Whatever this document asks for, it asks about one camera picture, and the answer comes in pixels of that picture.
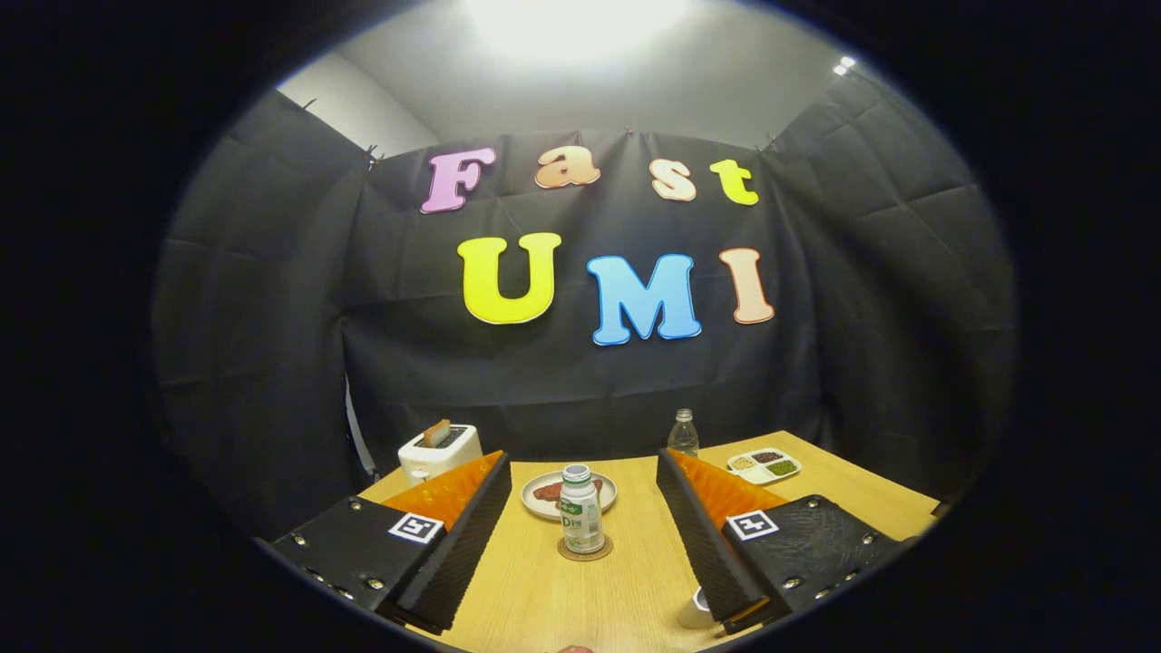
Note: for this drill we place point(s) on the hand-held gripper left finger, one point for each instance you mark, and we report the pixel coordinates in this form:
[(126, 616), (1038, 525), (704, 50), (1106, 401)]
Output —
[(458, 553)]

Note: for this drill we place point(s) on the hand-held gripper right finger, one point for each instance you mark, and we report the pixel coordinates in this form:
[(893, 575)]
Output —
[(698, 544)]

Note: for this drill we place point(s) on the round brown coaster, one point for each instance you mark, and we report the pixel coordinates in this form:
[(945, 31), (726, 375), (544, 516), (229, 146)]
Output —
[(570, 554)]

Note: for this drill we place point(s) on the white juice bottle green label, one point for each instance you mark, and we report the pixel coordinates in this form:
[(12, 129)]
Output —
[(581, 517)]

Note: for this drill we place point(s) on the clear plastic water bottle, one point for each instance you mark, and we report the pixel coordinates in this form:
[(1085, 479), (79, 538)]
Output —
[(683, 438)]

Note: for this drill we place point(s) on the white round plate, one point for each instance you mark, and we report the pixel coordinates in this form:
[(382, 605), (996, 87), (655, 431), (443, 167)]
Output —
[(540, 508)]

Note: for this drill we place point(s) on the white toaster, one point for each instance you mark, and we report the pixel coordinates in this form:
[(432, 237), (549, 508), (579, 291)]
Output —
[(444, 458)]

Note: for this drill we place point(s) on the white divided snack tray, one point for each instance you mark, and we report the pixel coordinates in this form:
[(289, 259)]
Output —
[(764, 466)]

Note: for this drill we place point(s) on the toast slice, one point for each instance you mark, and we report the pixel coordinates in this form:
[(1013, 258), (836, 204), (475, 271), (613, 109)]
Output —
[(436, 433)]

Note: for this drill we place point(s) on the wooden table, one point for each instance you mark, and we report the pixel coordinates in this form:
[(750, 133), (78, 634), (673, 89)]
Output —
[(590, 608)]

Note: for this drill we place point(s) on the small ceiling lamp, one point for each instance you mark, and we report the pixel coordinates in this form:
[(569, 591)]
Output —
[(843, 65)]

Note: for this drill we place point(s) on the bright ceiling light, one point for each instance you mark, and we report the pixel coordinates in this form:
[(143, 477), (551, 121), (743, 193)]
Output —
[(571, 23)]

